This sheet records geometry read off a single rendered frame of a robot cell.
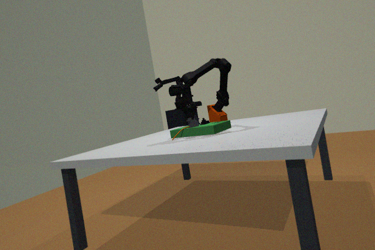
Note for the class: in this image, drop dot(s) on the green flat panel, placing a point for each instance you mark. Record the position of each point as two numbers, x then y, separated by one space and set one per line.
204 128

